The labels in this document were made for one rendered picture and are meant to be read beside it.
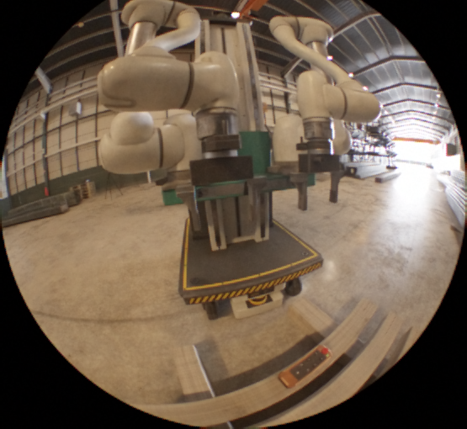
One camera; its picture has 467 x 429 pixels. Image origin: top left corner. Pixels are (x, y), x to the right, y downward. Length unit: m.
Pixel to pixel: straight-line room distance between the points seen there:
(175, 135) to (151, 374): 1.02
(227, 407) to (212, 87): 0.80
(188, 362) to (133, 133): 0.85
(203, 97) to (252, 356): 0.92
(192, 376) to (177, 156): 0.83
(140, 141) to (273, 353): 0.99
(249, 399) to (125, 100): 0.76
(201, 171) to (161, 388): 0.88
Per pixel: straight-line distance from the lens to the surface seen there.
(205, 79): 0.31
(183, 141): 0.55
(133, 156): 0.52
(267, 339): 0.88
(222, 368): 0.83
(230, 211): 0.86
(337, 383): 0.66
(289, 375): 0.58
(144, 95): 0.28
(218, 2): 10.11
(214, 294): 0.65
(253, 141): 0.76
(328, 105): 0.45
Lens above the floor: 0.80
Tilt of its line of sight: 14 degrees down
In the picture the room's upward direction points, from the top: 5 degrees counter-clockwise
